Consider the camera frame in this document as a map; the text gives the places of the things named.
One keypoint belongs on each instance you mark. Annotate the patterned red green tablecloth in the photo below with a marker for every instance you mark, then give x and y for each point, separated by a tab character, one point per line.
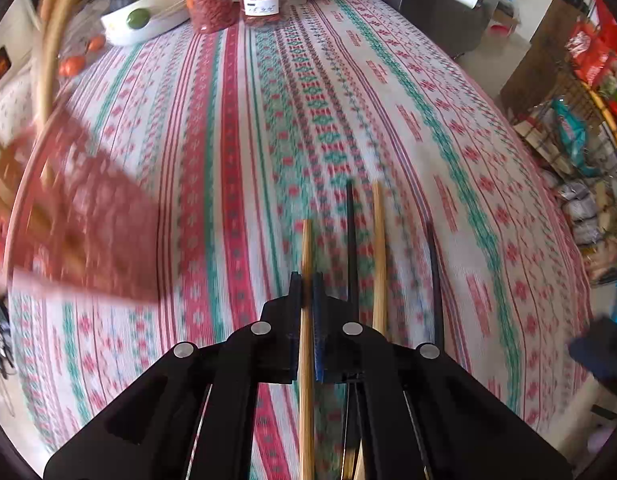
244	134

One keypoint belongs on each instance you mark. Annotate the white bowl with squash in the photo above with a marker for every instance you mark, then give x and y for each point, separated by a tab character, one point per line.
128	22

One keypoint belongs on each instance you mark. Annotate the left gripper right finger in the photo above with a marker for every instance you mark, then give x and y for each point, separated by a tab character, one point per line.
421	415

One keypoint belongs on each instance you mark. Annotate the grey refrigerator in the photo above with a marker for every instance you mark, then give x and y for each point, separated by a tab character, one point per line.
453	27

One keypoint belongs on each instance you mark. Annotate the wooden chopstick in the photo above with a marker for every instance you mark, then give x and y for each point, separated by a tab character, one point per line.
54	15
379	312
306	361

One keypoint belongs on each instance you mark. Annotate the clear jar with tangerines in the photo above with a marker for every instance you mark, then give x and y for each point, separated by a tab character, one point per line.
83	40

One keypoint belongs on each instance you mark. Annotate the black wire rack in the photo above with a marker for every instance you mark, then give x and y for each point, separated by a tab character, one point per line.
572	133

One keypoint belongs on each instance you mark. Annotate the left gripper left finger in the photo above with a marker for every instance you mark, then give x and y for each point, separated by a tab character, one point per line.
192	413

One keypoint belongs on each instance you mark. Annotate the brown cardboard box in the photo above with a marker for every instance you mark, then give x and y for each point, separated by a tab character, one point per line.
536	74

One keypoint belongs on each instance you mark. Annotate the pink perforated utensil holder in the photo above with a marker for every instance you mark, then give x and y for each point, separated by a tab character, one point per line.
71	218

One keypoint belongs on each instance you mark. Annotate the black chopstick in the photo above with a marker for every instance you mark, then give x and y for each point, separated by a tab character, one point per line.
350	431
438	313

